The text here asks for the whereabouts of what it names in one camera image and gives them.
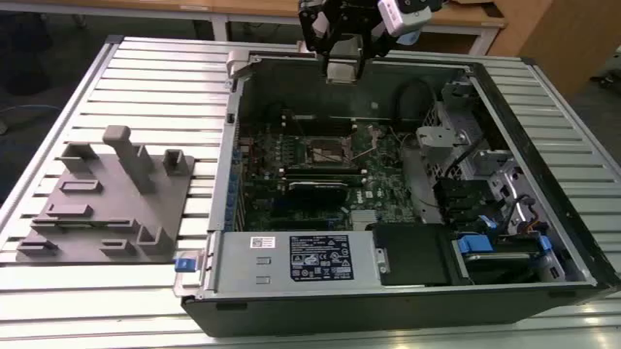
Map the blue floor cable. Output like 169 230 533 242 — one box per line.
0 103 64 114

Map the green motherboard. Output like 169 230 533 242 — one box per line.
236 123 427 232

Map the silver power supply unit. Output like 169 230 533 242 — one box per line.
203 230 384 295

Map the black plastic bracket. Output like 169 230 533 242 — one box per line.
434 177 501 222

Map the silver chipset heatsink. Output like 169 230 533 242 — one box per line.
350 209 379 230

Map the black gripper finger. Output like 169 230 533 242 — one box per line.
316 33 342 78
356 33 375 80

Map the black drive cable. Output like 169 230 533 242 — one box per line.
503 194 538 233

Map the RAM stick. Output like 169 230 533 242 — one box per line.
283 166 367 182

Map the silver square CPU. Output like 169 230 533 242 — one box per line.
324 60 363 86

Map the grey parts rack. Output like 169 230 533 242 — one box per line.
13 125 198 265

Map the black open PC case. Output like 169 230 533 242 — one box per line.
172 50 621 339

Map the wooden desk white frame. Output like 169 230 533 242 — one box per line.
212 0 509 55
0 0 228 43

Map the metal drive cage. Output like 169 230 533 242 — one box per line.
415 81 515 175

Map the black graphics card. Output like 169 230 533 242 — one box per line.
286 180 350 212

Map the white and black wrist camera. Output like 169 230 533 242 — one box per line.
376 0 434 38

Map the hard disk in blue carrier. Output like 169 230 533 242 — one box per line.
453 234 534 285

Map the CPU socket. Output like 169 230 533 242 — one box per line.
300 135 359 169

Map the grey case hinge block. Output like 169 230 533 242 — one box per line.
226 50 254 79

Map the wooden cabinet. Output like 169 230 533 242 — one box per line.
487 0 621 103

